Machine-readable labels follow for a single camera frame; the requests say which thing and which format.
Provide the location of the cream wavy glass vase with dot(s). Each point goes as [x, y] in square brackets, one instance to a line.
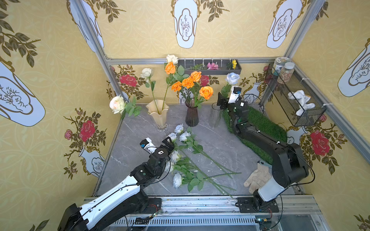
[160, 120]

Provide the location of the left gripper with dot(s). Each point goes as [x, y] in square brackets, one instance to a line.
[166, 144]

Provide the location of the purple ribbed glass vase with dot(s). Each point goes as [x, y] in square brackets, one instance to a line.
[192, 114]

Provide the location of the orange rose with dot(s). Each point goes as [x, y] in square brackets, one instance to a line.
[204, 94]
[195, 77]
[176, 75]

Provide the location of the jar of coloured beads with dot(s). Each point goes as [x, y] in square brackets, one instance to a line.
[286, 73]

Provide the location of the pale blue white rose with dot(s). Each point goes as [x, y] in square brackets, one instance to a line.
[231, 80]

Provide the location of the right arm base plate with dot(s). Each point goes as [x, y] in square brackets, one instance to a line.
[254, 205]

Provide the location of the yellow flower in tray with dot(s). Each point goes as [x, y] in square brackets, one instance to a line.
[234, 64]

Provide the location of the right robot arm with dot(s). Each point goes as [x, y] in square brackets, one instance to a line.
[289, 166]

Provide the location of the beige work glove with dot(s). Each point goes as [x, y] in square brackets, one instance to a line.
[258, 178]

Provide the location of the black wire wall basket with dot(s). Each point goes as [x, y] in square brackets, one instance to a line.
[279, 93]

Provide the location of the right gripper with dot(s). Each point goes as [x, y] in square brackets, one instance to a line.
[227, 102]

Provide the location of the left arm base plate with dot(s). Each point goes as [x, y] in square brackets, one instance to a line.
[152, 206]

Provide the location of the orange marigold flower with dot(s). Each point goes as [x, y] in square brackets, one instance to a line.
[176, 87]

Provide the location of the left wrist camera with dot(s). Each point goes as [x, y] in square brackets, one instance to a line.
[147, 145]

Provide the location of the cream white rose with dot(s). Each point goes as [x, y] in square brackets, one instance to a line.
[172, 58]
[147, 74]
[120, 106]

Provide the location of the clear glass vase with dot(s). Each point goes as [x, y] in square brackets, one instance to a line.
[215, 115]

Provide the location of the grey wall planter tray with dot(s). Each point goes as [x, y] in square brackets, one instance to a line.
[200, 64]

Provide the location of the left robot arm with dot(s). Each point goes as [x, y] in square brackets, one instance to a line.
[125, 198]

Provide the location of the glass jar with label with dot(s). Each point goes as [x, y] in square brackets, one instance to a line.
[279, 63]

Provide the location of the pink flower in tray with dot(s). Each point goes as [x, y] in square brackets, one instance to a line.
[212, 66]

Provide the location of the green artificial grass mat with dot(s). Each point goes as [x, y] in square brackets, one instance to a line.
[266, 126]

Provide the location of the white plush toy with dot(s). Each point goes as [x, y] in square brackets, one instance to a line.
[302, 100]

